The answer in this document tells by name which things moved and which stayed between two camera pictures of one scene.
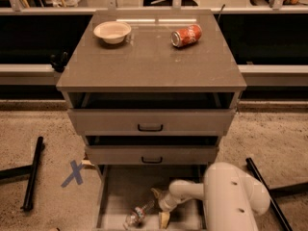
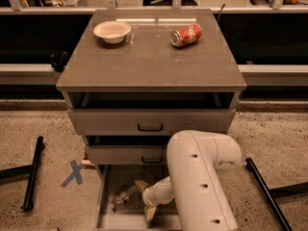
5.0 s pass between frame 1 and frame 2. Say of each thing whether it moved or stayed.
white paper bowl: stayed
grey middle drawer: stayed
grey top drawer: stayed
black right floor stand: stayed
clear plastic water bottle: moved
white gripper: moved
